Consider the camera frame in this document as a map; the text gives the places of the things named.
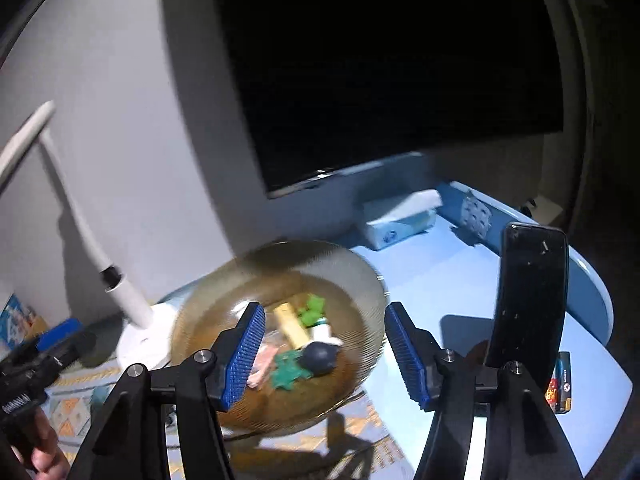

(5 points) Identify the black smartphone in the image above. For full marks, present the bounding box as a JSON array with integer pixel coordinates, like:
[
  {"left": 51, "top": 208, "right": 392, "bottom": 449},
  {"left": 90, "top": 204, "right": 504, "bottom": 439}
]
[{"left": 484, "top": 221, "right": 571, "bottom": 372}]

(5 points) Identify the black monitor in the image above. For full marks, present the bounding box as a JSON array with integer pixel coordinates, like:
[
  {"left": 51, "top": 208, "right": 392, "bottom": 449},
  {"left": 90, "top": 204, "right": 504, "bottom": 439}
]
[{"left": 212, "top": 0, "right": 587, "bottom": 200}]

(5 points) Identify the small white peg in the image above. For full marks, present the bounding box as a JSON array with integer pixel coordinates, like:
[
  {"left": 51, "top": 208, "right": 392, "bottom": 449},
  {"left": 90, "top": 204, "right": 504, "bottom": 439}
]
[{"left": 310, "top": 324, "right": 345, "bottom": 347}]

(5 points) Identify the bright green dinosaur toy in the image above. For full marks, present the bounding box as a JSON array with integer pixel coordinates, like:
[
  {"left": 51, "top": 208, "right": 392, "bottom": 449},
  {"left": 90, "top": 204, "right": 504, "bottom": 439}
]
[{"left": 297, "top": 294, "right": 329, "bottom": 327}]

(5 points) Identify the white tissue box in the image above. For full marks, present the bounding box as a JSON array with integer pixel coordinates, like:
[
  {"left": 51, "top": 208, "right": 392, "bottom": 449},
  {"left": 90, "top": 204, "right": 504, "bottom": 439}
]
[{"left": 359, "top": 187, "right": 446, "bottom": 252}]

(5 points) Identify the dark green dinosaur toy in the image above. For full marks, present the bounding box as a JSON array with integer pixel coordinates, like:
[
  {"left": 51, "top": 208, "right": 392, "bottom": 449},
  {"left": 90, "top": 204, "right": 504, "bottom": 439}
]
[{"left": 271, "top": 350, "right": 307, "bottom": 392}]

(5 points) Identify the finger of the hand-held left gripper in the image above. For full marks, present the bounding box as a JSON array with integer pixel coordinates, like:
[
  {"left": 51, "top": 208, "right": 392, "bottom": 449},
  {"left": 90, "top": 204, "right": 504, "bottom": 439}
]
[{"left": 34, "top": 319, "right": 85, "bottom": 353}]

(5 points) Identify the black ball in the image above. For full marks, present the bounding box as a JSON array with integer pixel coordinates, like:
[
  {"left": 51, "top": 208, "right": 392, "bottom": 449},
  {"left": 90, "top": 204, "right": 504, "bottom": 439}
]
[{"left": 297, "top": 341, "right": 342, "bottom": 377}]

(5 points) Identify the small colourful packet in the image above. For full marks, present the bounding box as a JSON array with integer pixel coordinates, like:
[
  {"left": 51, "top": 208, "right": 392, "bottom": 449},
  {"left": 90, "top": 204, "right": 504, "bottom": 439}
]
[{"left": 544, "top": 351, "right": 574, "bottom": 414}]

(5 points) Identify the amber glass bowl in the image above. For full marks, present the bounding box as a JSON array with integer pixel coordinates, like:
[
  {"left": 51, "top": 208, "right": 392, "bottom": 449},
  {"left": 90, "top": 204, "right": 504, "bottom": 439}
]
[{"left": 170, "top": 240, "right": 392, "bottom": 434}]

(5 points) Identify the white power socket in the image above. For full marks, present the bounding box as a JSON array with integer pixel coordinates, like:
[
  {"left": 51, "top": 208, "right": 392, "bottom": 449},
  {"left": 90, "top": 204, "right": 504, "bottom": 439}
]
[{"left": 460, "top": 192, "right": 494, "bottom": 237}]

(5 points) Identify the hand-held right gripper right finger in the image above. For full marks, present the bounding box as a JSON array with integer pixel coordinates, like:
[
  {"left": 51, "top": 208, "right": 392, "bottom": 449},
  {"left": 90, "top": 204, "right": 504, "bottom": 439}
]
[{"left": 385, "top": 302, "right": 583, "bottom": 480}]

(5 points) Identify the person's left hand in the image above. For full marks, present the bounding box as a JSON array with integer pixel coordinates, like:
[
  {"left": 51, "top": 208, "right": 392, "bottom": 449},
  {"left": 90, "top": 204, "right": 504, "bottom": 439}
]
[{"left": 29, "top": 410, "right": 72, "bottom": 477}]

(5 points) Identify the small wooden block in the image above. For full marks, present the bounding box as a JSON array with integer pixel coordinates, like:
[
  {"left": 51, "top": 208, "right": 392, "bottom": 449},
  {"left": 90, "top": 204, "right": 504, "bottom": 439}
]
[{"left": 272, "top": 302, "right": 312, "bottom": 349}]

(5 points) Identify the white desk lamp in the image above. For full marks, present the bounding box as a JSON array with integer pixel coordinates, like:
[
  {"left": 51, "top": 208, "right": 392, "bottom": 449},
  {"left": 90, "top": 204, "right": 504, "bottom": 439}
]
[{"left": 0, "top": 100, "right": 177, "bottom": 363}]

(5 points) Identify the patterned woven mat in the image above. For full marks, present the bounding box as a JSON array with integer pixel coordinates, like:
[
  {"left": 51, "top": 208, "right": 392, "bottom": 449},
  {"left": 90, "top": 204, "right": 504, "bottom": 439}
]
[{"left": 44, "top": 355, "right": 407, "bottom": 480}]

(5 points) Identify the brown cardboard box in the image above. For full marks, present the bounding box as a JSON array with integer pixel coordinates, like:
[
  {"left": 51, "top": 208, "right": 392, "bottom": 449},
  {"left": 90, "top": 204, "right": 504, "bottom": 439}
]
[{"left": 520, "top": 199, "right": 567, "bottom": 227}]

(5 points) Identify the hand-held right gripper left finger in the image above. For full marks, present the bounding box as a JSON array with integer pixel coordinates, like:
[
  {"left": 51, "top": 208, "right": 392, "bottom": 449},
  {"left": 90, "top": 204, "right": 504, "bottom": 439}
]
[{"left": 67, "top": 302, "right": 266, "bottom": 480}]

